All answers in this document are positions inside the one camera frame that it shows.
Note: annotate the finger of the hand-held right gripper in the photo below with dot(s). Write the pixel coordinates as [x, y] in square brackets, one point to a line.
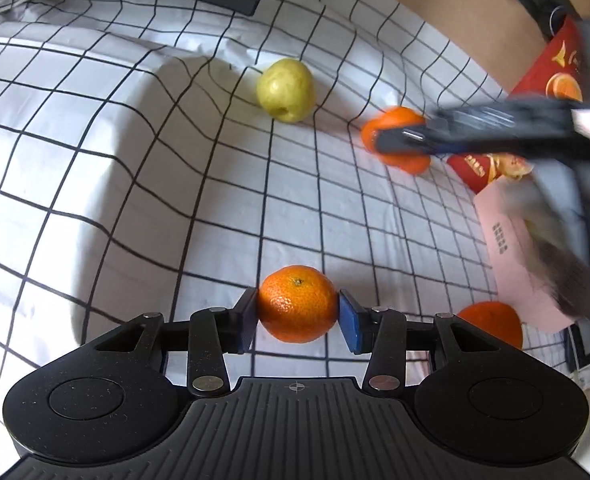
[500, 115]
[415, 141]

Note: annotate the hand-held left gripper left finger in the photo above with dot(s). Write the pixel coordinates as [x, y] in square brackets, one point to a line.
[247, 321]

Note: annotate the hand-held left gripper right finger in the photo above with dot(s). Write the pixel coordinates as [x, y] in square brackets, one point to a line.
[352, 325]

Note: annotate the large orange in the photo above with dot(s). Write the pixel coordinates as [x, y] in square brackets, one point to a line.
[400, 160]

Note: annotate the orange mandarin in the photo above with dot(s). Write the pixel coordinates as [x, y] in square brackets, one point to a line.
[495, 322]
[297, 304]

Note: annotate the small yellow-green fruit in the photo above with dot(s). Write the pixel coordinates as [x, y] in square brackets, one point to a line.
[286, 90]

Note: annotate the pink cardboard box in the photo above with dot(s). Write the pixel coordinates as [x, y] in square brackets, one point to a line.
[510, 265]

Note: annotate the red printed food bag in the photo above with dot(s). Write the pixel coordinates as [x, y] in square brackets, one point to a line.
[560, 67]

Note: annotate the white black-checked cloth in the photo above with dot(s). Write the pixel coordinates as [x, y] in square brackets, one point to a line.
[125, 185]

